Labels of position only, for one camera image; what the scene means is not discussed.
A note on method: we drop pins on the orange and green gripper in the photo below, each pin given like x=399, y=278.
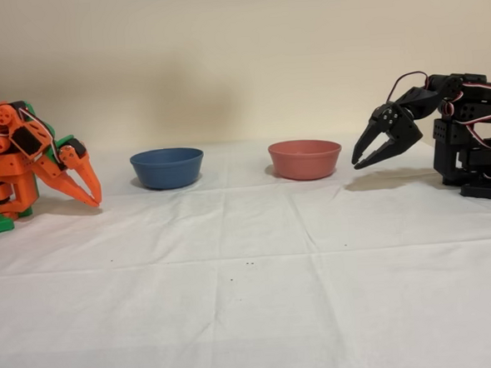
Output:
x=70, y=160

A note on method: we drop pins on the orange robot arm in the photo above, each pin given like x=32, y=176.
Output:
x=11, y=165

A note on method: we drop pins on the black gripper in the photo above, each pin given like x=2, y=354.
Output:
x=392, y=122

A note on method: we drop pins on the white tablecloth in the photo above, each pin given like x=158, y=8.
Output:
x=195, y=320

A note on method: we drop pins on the red bowl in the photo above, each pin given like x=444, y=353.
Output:
x=304, y=163

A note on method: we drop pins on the blue bowl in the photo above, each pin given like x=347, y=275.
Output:
x=167, y=172

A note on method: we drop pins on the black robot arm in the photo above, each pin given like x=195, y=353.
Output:
x=447, y=138

